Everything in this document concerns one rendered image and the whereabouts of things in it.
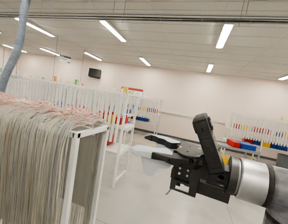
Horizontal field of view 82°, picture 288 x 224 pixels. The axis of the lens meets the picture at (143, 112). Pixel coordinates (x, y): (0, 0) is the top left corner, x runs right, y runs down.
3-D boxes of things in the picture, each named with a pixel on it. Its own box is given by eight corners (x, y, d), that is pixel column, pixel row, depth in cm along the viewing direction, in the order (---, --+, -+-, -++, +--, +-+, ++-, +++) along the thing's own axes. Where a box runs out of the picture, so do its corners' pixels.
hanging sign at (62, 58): (70, 64, 731) (72, 48, 726) (58, 61, 704) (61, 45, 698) (70, 64, 733) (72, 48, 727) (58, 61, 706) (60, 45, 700)
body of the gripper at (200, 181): (165, 188, 34) (230, 212, 30) (171, 149, 32) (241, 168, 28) (174, 170, 41) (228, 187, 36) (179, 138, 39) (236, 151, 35)
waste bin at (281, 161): (295, 178, 513) (300, 159, 508) (279, 175, 518) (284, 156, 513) (284, 172, 559) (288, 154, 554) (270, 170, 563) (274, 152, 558)
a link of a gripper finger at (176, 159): (150, 162, 31) (198, 169, 31) (151, 155, 31) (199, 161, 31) (151, 152, 36) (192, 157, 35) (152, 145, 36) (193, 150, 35)
